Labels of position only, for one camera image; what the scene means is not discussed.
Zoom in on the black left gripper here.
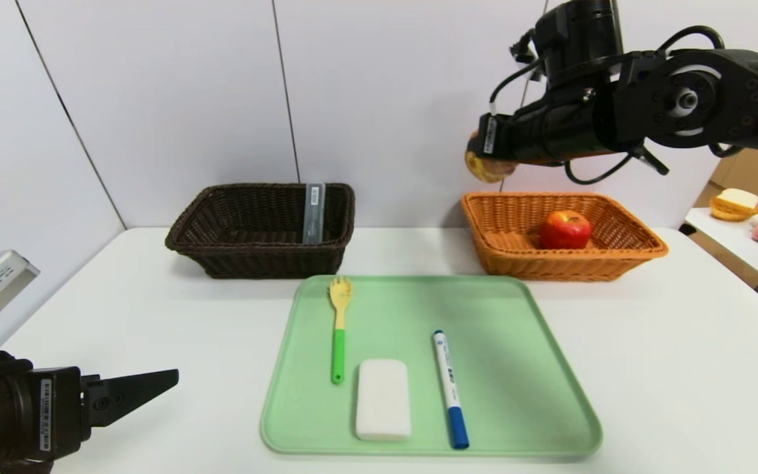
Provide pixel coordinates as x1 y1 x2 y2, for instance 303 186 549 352
0 365 180 463

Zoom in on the yellow green pasta fork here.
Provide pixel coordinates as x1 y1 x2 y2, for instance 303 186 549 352
328 276 354 385

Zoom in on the white soap block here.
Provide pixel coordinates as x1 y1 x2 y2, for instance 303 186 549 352
355 359 413 442

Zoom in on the grey transparent pencil lead case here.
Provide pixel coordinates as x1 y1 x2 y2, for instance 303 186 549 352
303 182 326 246

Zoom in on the pink yellow bread bun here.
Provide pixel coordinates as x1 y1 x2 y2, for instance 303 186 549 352
465 135 518 184

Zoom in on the red apple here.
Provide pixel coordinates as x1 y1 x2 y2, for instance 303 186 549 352
540 210 594 250

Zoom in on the dark brown wicker basket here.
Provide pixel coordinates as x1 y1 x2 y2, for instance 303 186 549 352
164 182 356 280

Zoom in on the orange wicker basket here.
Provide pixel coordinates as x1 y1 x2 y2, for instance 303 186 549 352
461 191 669 282

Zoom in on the white blue marker pen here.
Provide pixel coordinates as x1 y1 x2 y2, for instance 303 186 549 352
432 330 470 450

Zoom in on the light green plastic tray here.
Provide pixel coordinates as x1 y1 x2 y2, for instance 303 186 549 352
260 275 602 456

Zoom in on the white side table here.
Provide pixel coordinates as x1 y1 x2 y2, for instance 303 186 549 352
684 207 758 288

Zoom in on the white bread slice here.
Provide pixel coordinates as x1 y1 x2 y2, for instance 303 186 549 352
717 189 758 210

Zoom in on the light wooden cabinet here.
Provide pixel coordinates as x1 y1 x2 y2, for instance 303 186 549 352
708 7 758 206

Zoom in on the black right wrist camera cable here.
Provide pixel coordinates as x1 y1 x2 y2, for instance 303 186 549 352
490 25 743 186

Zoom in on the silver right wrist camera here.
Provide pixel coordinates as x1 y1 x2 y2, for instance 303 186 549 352
509 28 545 65

